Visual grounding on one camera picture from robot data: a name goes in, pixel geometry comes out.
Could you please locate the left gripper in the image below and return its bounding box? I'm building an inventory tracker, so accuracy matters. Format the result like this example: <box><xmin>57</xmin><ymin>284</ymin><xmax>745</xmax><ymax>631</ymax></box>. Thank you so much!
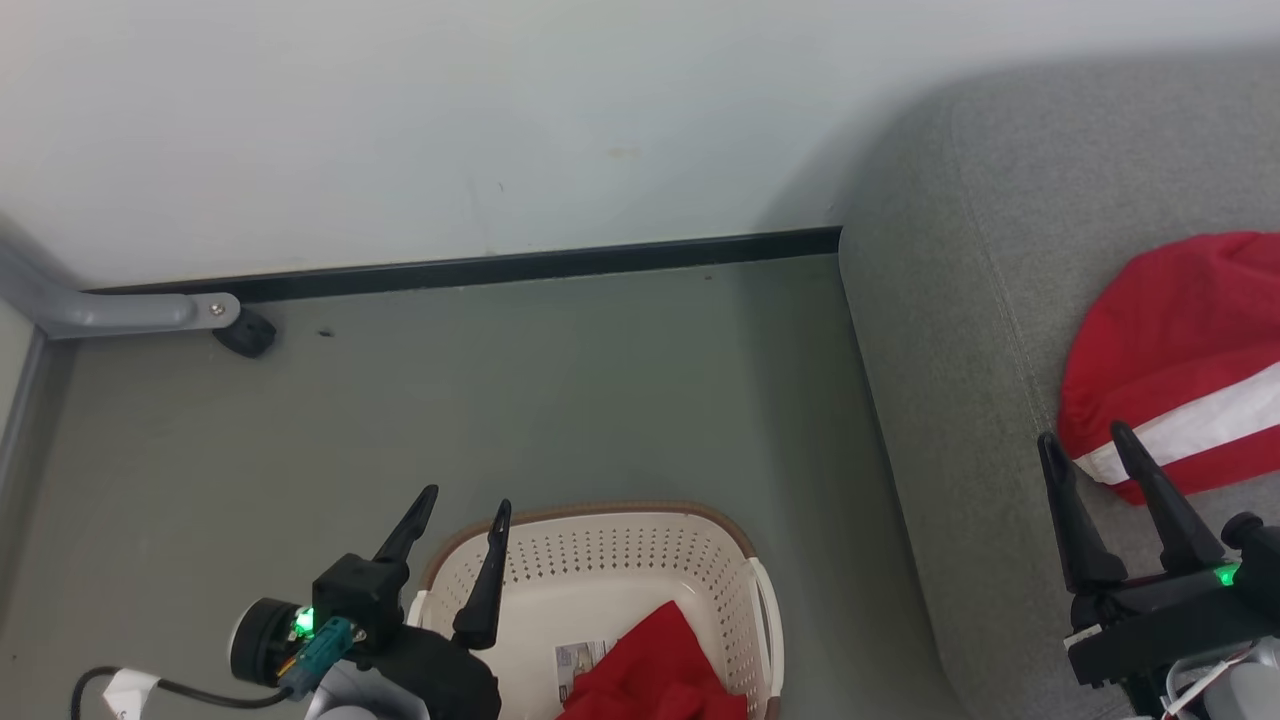
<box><xmin>313</xmin><ymin>485</ymin><xmax>513</xmax><ymax>720</ymax></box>

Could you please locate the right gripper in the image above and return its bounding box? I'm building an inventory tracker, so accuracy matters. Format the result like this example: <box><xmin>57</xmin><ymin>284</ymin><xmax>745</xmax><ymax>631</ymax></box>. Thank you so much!
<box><xmin>1037</xmin><ymin>421</ymin><xmax>1280</xmax><ymax>691</ymax></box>

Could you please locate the red garment with white stripe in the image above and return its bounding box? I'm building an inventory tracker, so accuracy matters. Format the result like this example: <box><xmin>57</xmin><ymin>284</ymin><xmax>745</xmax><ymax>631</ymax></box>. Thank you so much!
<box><xmin>1058</xmin><ymin>232</ymin><xmax>1280</xmax><ymax>506</ymax></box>

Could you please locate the red garment with black print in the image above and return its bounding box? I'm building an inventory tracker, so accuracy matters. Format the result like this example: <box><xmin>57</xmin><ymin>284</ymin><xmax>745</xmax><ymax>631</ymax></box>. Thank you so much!
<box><xmin>557</xmin><ymin>600</ymin><xmax>749</xmax><ymax>720</ymax></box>

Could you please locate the grey fabric sofa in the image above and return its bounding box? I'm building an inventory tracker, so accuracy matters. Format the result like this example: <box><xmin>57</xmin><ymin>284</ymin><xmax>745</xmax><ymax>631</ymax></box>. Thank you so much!
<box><xmin>838</xmin><ymin>50</ymin><xmax>1280</xmax><ymax>720</ymax></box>

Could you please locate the cream perforated laundry basket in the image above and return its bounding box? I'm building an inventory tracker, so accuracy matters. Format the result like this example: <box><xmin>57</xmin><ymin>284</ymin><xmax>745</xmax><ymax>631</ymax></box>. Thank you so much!
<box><xmin>405</xmin><ymin>502</ymin><xmax>784</xmax><ymax>720</ymax></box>

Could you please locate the paper label sticker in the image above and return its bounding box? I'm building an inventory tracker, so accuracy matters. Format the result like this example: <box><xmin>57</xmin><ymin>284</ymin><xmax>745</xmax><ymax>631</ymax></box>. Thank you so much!
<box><xmin>555</xmin><ymin>640</ymin><xmax>621</xmax><ymax>701</ymax></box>

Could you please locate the black skirting strip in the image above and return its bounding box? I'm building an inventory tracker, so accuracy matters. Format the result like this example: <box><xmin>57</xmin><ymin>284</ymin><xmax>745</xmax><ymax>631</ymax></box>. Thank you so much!
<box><xmin>85</xmin><ymin>226</ymin><xmax>843</xmax><ymax>304</ymax></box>

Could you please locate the black rubber foot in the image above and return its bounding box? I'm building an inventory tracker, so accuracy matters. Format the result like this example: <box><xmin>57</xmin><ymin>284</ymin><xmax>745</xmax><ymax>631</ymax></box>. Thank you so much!
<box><xmin>213</xmin><ymin>307</ymin><xmax>278</xmax><ymax>358</ymax></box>

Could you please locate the grey skirting strip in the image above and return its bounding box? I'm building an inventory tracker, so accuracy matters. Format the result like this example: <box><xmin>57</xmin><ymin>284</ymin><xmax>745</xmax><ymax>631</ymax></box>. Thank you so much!
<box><xmin>0</xmin><ymin>330</ymin><xmax>51</xmax><ymax>481</ymax></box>

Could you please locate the teal cable connector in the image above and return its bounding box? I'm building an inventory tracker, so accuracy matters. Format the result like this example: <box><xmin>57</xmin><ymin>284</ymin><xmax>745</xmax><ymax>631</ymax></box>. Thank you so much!
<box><xmin>280</xmin><ymin>617</ymin><xmax>361</xmax><ymax>698</ymax></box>

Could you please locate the thin white cable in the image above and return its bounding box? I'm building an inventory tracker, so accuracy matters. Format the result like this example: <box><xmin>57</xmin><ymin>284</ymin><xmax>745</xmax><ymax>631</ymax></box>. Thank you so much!
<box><xmin>1165</xmin><ymin>650</ymin><xmax>1251</xmax><ymax>719</ymax></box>

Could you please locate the thin black cable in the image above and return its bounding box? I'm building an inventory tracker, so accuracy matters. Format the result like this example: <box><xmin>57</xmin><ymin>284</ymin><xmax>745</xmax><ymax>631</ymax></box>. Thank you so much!
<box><xmin>70</xmin><ymin>665</ymin><xmax>296</xmax><ymax>713</ymax></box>

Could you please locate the white cable tag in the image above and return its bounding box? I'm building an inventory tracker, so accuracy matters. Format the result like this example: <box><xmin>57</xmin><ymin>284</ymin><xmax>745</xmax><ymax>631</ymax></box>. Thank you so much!
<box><xmin>103</xmin><ymin>668</ymin><xmax>161</xmax><ymax>720</ymax></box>

